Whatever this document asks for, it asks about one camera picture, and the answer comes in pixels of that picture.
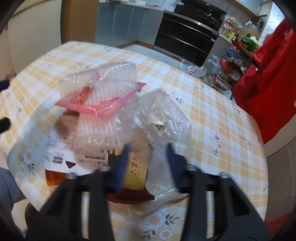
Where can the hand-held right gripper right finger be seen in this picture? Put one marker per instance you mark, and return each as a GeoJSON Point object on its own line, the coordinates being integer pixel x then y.
{"type": "Point", "coordinates": [173, 169]}

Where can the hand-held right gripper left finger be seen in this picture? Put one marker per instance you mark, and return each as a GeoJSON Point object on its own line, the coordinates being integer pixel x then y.
{"type": "Point", "coordinates": [121, 169]}

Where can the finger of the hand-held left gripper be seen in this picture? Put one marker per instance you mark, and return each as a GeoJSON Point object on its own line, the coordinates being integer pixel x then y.
{"type": "Point", "coordinates": [3, 85]}
{"type": "Point", "coordinates": [4, 125]}

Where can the brown wrapper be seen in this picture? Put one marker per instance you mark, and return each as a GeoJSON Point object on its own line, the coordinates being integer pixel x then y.
{"type": "Point", "coordinates": [136, 171]}

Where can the clear plastic bag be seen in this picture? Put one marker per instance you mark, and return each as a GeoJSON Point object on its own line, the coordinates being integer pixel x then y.
{"type": "Point", "coordinates": [159, 185]}

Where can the printed paper card package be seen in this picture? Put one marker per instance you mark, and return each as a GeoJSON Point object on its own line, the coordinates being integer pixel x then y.
{"type": "Point", "coordinates": [87, 160]}

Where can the clear ribbed plastic tray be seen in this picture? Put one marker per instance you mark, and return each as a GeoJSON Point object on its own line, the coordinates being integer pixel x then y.
{"type": "Point", "coordinates": [99, 132]}
{"type": "Point", "coordinates": [104, 76]}

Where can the clear labelled plastic container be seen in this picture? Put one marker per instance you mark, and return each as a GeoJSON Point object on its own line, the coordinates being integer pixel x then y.
{"type": "Point", "coordinates": [168, 115]}

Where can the pink plastic tray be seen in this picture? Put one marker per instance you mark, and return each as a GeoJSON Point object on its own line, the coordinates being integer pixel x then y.
{"type": "Point", "coordinates": [104, 109]}

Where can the cream refrigerator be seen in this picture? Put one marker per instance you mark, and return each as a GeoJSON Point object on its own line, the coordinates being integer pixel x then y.
{"type": "Point", "coordinates": [34, 34]}

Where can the checked floral tablecloth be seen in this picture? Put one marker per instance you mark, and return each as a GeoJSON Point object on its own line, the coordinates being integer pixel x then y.
{"type": "Point", "coordinates": [208, 115]}

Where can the person's grey trouser leg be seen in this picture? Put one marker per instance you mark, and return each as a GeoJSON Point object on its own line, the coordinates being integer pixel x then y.
{"type": "Point", "coordinates": [11, 192]}

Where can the white plastic bag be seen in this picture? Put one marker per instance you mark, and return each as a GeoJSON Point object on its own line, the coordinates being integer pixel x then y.
{"type": "Point", "coordinates": [215, 64]}

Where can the red apron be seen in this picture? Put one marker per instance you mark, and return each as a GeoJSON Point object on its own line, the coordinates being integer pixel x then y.
{"type": "Point", "coordinates": [272, 92]}

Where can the narrow grey cabinet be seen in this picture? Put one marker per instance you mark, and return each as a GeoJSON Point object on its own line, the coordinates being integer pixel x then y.
{"type": "Point", "coordinates": [219, 49]}

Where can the black built-in oven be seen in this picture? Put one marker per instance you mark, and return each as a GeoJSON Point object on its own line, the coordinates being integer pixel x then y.
{"type": "Point", "coordinates": [185, 37]}

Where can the grey lower cabinets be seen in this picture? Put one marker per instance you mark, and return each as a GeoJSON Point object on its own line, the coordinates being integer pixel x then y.
{"type": "Point", "coordinates": [124, 23]}

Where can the grey cabinets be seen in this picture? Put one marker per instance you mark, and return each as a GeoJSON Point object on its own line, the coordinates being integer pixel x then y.
{"type": "Point", "coordinates": [124, 23]}
{"type": "Point", "coordinates": [254, 5]}

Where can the dark sauce bottle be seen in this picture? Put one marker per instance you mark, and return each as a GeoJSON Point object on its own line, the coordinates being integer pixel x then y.
{"type": "Point", "coordinates": [235, 36]}

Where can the green bottle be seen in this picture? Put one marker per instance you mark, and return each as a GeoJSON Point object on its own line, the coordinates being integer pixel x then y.
{"type": "Point", "coordinates": [245, 39]}

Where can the row of condiment bottles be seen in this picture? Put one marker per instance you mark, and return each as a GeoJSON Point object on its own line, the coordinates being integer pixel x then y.
{"type": "Point", "coordinates": [229, 27]}

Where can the black wok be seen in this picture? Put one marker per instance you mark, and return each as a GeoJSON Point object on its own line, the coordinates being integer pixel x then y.
{"type": "Point", "coordinates": [209, 19]}

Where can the black range hood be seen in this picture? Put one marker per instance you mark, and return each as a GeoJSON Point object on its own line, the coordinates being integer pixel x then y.
{"type": "Point", "coordinates": [198, 7]}

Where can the grey upper cabinets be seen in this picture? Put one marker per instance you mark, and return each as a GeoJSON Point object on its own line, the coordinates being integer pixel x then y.
{"type": "Point", "coordinates": [254, 5]}

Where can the wooden door frame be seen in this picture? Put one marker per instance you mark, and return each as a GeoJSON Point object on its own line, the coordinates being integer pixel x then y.
{"type": "Point", "coordinates": [78, 20]}

